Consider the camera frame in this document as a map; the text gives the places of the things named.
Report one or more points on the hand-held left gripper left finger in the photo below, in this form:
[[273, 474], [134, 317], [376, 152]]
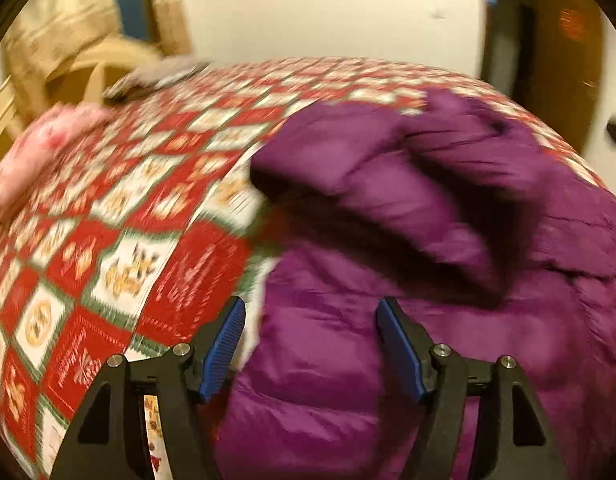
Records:
[[222, 350]]

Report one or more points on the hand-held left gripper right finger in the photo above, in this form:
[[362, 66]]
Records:
[[400, 350]]

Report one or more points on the purple down jacket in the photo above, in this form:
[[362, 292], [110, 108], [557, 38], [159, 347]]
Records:
[[338, 310]]

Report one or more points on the red checked printed bedsheet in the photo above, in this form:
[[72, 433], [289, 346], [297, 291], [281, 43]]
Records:
[[137, 200]]

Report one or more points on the pink folded quilt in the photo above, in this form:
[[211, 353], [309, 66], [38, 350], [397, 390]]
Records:
[[32, 150]]

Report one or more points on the grey patterned pillow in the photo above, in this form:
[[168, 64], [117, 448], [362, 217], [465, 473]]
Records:
[[152, 77]]

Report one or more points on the brown wooden door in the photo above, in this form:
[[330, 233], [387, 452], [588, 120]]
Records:
[[563, 70]]

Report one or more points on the beige floral curtain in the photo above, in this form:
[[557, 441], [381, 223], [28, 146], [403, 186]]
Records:
[[52, 20], [170, 5]]

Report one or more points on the red paper door decoration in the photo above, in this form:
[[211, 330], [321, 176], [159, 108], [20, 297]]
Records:
[[571, 24]]

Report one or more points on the dark door frame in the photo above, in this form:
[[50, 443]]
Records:
[[503, 45]]

